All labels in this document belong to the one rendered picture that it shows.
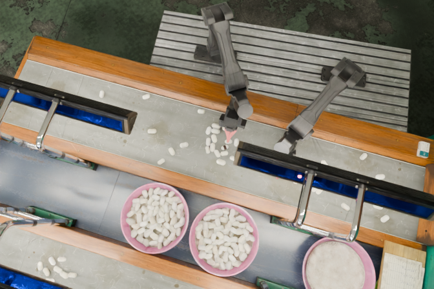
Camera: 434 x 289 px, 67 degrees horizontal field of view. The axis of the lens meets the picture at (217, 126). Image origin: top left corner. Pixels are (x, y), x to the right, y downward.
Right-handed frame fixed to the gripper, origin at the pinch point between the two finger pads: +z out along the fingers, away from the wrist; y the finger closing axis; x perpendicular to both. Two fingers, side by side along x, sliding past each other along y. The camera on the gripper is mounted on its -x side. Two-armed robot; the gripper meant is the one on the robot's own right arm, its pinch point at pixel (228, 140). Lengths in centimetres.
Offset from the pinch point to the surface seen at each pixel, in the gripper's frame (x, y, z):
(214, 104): 13.8, -9.9, -7.5
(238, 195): -8.6, 9.6, 18.2
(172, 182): -10.0, -17.3, 19.7
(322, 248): -12, 46, 28
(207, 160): 0.1, -6.3, 11.7
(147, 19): 119, -84, -15
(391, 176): 9, 67, 1
